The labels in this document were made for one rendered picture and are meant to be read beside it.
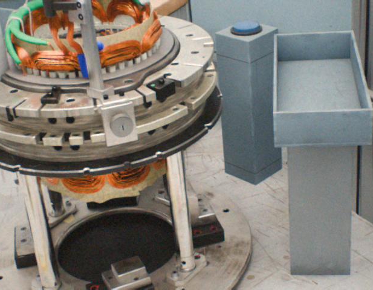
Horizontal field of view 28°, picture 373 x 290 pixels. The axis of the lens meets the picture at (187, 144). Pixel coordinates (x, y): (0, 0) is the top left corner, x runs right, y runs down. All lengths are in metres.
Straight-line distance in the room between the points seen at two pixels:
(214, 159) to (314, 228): 0.37
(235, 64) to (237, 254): 0.30
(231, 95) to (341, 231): 0.31
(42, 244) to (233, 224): 0.29
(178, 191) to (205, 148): 0.43
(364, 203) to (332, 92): 0.39
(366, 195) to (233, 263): 0.35
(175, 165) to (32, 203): 0.18
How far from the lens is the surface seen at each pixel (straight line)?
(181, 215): 0.97
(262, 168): 1.25
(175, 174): 0.93
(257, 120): 1.20
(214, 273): 1.03
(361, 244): 1.11
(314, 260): 1.04
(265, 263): 1.07
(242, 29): 1.16
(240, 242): 1.08
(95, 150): 0.87
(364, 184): 1.31
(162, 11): 1.24
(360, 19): 1.21
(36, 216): 0.96
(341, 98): 0.96
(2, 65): 0.93
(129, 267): 1.00
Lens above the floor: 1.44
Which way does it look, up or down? 28 degrees down
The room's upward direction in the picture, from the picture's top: 6 degrees counter-clockwise
